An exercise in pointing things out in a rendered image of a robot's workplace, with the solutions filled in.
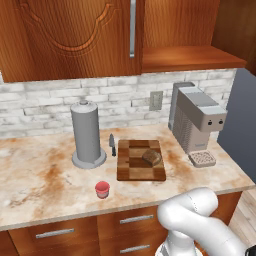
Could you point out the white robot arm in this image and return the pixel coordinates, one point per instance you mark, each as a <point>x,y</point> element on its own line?
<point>191,216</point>

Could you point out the wooden cutting board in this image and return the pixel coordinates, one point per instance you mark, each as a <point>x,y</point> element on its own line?
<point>135,165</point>

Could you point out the brown bread loaf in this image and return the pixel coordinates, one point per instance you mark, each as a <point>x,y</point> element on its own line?
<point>152,157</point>

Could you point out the red jam jar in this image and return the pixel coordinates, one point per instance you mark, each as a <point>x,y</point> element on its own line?
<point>102,189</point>

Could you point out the carved wooden cabinet door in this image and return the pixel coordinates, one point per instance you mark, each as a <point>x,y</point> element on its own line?
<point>70,36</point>

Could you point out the open wooden cabinet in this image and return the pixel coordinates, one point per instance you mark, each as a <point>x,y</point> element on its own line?
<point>190,36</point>

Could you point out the grey paper towel holder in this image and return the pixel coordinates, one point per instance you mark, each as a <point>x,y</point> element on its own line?
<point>86,133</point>

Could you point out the grey coffee machine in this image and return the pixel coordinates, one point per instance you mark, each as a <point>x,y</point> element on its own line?
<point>195,123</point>

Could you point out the wooden drawer front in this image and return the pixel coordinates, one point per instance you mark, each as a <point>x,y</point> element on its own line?
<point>56,235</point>
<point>133,247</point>
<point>131,221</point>

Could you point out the grey wall socket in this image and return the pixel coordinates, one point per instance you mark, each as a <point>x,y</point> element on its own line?
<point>155,100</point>

